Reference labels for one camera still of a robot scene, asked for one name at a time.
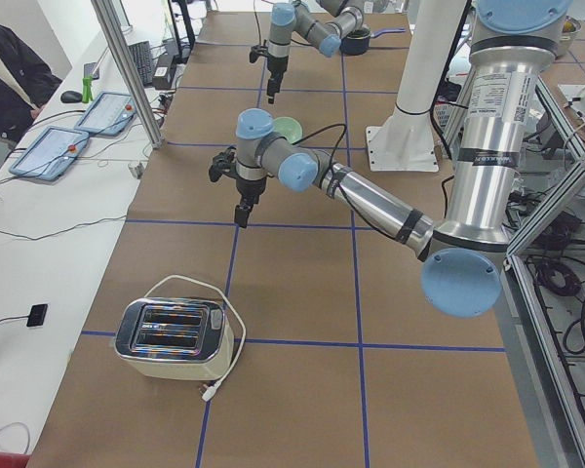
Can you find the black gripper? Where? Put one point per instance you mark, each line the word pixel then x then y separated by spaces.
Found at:
pixel 274 68
pixel 248 187

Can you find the green bowl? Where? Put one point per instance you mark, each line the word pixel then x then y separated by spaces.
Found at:
pixel 289 128

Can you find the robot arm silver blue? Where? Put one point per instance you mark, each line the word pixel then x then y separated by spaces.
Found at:
pixel 512 43
pixel 292 17

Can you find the dark blue saucepan with lid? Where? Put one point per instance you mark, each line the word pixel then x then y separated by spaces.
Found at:
pixel 358 42

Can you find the black keyboard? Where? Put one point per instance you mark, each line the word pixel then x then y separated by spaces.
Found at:
pixel 141 55

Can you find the blue teach pendant far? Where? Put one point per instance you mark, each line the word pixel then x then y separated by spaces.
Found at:
pixel 108 115

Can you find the blue teach pendant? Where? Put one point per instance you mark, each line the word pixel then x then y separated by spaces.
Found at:
pixel 108 115
pixel 50 154

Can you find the cream toaster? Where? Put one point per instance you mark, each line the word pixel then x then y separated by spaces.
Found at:
pixel 176 338

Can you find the blue teach pendant near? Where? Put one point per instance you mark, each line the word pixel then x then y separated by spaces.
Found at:
pixel 50 154

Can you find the black computer mouse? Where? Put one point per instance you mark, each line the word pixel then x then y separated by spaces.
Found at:
pixel 71 97

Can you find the small black square device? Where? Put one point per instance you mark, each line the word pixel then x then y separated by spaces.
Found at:
pixel 37 315

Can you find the person in black jacket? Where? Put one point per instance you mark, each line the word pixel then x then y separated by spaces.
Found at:
pixel 27 84

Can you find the aluminium frame post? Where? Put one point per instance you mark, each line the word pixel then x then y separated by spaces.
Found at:
pixel 111 28

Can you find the white camera stand post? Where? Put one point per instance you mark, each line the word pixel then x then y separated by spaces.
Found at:
pixel 405 142

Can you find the green handled tool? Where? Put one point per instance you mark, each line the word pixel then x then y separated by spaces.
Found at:
pixel 87 93

